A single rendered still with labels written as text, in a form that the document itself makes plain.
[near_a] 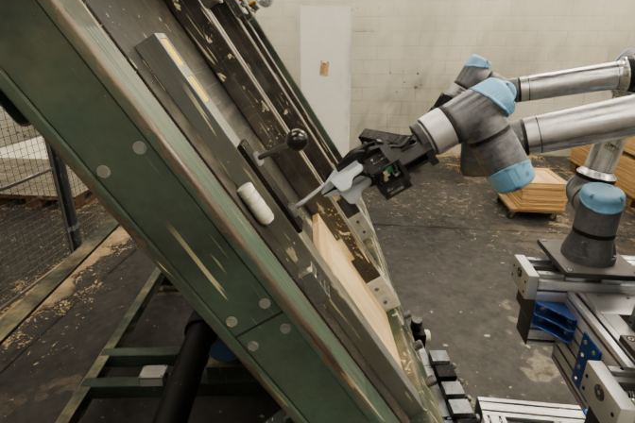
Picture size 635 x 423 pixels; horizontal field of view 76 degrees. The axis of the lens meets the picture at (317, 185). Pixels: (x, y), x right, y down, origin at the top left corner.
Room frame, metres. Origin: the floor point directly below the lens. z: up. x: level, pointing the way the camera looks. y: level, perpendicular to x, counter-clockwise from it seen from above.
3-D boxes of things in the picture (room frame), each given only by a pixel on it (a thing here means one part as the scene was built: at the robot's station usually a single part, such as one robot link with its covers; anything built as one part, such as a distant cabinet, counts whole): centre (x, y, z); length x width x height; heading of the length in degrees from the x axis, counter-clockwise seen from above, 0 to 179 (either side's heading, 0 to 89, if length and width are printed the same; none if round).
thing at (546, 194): (3.93, -2.18, 0.20); 0.61 x 0.53 x 0.40; 174
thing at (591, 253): (1.16, -0.87, 1.09); 0.15 x 0.15 x 0.10
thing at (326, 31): (5.27, -0.12, 1.03); 0.61 x 0.58 x 2.05; 174
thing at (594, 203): (1.16, -0.87, 1.20); 0.13 x 0.12 x 0.14; 160
